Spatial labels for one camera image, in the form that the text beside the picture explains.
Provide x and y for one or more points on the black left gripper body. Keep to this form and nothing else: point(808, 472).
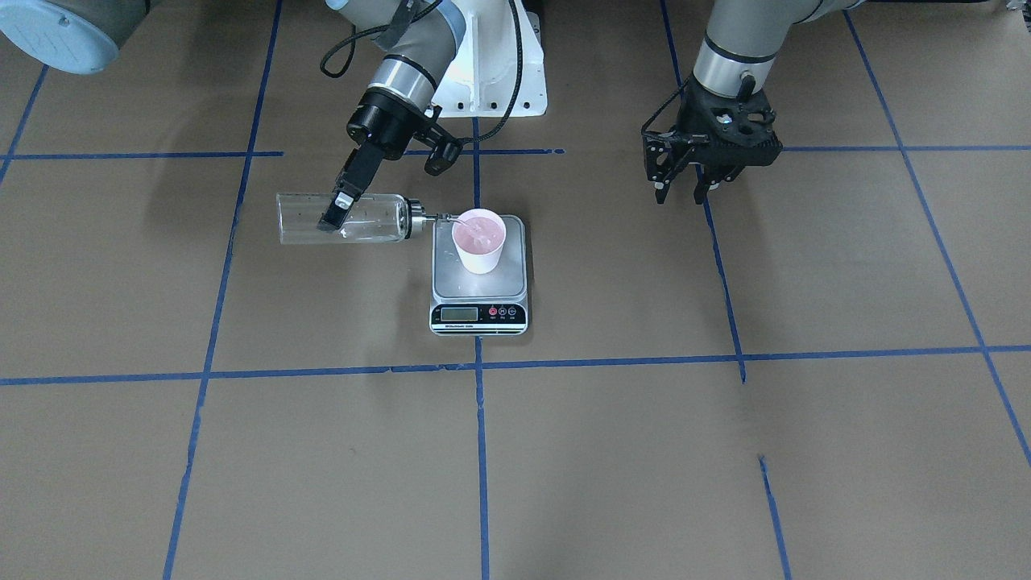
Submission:
point(671, 158)

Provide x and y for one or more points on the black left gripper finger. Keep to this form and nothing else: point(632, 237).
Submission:
point(666, 171)
point(708, 180)

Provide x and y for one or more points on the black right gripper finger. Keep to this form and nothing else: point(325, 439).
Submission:
point(350, 185)

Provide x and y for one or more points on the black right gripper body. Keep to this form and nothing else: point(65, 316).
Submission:
point(378, 123)

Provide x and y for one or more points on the clear glass sauce bottle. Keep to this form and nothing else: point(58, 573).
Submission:
point(376, 218)

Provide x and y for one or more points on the pink plastic cup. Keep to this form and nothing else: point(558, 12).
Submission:
point(479, 236)

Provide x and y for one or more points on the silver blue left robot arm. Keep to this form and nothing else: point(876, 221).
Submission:
point(743, 39)

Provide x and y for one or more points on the silver digital kitchen scale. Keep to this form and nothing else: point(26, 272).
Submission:
point(495, 303)

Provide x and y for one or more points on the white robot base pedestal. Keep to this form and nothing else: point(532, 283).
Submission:
point(500, 63)

